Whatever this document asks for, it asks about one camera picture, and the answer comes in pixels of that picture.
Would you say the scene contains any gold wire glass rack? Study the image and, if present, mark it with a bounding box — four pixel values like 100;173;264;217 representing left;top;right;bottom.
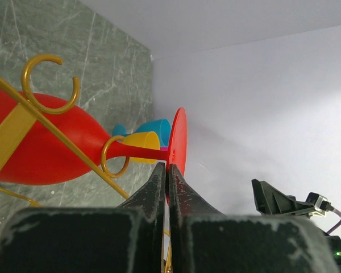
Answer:
0;54;166;272

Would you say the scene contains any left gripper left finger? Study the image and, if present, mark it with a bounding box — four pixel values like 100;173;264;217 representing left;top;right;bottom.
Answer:
0;163;165;272

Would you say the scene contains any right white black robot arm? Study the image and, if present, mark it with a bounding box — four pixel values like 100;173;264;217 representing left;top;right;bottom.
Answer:
251;179;341;272

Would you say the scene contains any red plastic wine glass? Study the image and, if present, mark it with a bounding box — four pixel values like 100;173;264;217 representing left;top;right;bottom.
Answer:
0;89;188;198

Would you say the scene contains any blue plastic wine glass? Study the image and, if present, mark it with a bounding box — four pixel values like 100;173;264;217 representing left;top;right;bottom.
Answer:
112;119;171;147

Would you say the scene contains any yellow plastic wine glass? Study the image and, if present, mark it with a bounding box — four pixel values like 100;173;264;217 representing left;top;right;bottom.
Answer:
122;131;160;150

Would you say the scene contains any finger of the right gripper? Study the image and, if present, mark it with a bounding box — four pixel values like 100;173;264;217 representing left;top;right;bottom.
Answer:
251;179;315;216

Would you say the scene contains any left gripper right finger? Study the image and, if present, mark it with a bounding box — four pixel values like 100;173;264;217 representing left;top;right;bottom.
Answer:
168;164;340;272

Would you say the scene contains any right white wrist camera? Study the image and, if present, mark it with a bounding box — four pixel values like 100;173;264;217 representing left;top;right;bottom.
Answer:
306;192;334;218

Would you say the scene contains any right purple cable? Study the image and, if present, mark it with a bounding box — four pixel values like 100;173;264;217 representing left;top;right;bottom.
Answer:
325;206;341;234

